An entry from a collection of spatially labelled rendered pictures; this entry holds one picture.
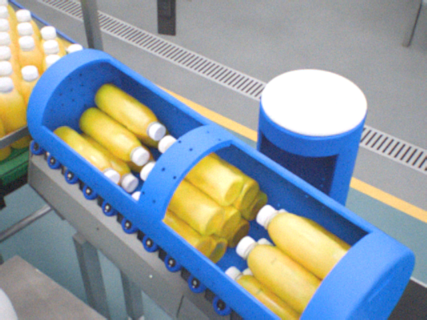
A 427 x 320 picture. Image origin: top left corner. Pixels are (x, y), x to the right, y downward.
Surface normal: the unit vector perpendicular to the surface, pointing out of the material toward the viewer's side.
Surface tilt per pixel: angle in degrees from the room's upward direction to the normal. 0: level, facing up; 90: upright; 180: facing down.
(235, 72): 0
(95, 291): 90
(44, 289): 4
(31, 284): 4
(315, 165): 90
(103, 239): 70
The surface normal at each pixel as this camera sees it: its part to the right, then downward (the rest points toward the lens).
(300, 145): -0.32, 0.65
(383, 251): 0.19, -0.83
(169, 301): -0.67, 0.22
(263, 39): 0.00, -0.72
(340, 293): -0.36, -0.36
